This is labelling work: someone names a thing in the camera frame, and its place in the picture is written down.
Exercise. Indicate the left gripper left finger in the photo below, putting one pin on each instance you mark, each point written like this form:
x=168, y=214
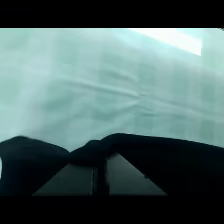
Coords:
x=73, y=181

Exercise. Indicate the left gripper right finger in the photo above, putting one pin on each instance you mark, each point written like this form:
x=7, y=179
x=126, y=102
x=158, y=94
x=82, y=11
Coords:
x=130, y=180

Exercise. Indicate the black garment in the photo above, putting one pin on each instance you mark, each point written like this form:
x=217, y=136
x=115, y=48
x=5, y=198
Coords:
x=186, y=166

